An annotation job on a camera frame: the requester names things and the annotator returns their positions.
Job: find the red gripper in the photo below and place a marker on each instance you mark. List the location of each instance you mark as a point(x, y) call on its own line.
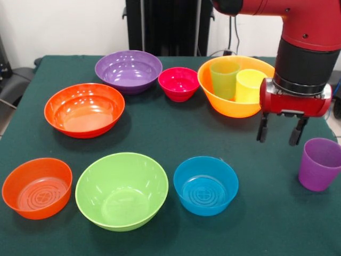
point(293, 104)

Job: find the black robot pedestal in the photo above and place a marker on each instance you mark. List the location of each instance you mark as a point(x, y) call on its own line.
point(170, 26)

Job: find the green cup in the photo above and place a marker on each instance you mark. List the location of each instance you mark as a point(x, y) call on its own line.
point(222, 84)

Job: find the purple bowl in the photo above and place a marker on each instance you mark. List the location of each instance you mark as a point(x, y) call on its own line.
point(128, 72)

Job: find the dark green table cloth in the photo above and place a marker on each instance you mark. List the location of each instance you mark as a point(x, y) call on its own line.
point(165, 149)

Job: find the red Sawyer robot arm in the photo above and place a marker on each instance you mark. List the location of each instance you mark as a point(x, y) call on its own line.
point(306, 53)

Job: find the pink bowl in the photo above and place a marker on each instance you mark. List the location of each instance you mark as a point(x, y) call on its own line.
point(178, 85)

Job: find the blue bowl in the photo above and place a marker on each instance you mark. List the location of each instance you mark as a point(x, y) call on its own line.
point(205, 192)

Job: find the small orange bowl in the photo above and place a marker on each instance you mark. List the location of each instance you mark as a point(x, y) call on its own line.
point(37, 192)

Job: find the wide red bowl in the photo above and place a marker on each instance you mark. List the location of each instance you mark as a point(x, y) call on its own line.
point(82, 114)

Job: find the green bowl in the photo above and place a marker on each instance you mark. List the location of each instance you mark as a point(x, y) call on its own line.
point(120, 197)

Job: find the yellow cup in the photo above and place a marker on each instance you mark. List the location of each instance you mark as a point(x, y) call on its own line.
point(247, 90)

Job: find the purple cup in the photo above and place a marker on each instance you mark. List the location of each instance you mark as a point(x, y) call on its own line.
point(317, 173)

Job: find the large orange bowl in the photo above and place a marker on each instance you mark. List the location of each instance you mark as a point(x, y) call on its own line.
point(226, 106)

